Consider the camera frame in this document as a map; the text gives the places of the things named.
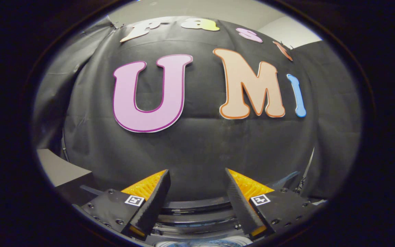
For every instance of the grey washing machine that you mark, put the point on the grey washing machine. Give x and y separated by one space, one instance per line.
197 226

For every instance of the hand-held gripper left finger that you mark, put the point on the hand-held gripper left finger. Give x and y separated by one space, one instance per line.
154 209

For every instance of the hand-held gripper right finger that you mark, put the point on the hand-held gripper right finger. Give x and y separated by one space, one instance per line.
242 206

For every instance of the black backdrop cloth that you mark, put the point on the black backdrop cloth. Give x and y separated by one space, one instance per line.
197 154

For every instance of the grey and beige cabinet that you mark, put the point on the grey and beige cabinet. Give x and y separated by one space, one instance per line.
57 168

